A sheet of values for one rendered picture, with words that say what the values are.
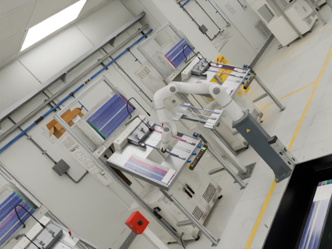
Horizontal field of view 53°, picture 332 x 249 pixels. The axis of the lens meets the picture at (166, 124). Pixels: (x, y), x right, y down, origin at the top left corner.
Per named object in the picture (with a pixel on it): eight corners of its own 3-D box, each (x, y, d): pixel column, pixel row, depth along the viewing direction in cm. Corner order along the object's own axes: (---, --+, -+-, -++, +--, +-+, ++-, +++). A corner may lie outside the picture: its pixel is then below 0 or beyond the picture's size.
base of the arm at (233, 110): (248, 108, 315) (235, 94, 313) (248, 115, 298) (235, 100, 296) (232, 119, 324) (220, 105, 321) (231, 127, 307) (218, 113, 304)
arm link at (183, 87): (221, 96, 302) (219, 94, 318) (222, 83, 299) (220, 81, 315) (166, 94, 303) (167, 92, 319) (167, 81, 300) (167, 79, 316)
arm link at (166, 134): (168, 134, 325) (159, 137, 322) (169, 124, 316) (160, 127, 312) (172, 140, 320) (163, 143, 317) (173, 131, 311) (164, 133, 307)
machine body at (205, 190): (226, 192, 378) (189, 153, 369) (198, 242, 335) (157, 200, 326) (191, 201, 428) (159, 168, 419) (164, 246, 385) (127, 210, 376)
